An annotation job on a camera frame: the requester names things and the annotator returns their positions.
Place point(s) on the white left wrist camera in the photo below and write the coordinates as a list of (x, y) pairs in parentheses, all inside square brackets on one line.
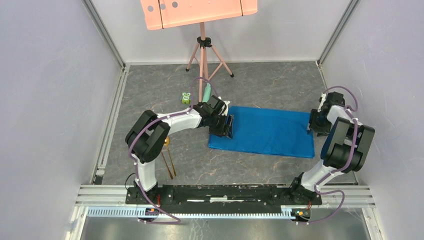
[(224, 110)]

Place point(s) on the blue cloth napkin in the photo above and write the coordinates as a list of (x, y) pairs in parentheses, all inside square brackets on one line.
[(268, 132)]

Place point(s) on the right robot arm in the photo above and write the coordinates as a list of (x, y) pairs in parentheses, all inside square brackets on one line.
[(345, 149)]

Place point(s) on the pink music stand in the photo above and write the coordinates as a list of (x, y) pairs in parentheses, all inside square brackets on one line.
[(163, 14)]

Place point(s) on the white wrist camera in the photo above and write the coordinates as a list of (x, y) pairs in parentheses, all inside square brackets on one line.
[(224, 110), (322, 100)]

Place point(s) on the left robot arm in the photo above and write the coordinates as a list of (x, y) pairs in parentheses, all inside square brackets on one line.
[(147, 137)]

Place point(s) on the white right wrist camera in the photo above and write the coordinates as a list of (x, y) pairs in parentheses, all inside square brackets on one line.
[(322, 100)]

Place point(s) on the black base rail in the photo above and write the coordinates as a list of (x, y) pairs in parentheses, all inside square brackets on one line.
[(223, 199)]

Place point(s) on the gold fork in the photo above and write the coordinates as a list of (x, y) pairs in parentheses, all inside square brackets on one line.
[(167, 166)]

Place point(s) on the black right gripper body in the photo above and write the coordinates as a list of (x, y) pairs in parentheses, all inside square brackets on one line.
[(318, 123)]

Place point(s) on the mint green flashlight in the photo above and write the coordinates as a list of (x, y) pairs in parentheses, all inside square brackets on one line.
[(207, 93)]

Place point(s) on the green owl toy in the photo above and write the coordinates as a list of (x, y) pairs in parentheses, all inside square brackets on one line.
[(185, 98)]

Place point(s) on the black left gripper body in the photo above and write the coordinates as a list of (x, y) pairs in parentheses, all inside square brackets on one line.
[(217, 126)]

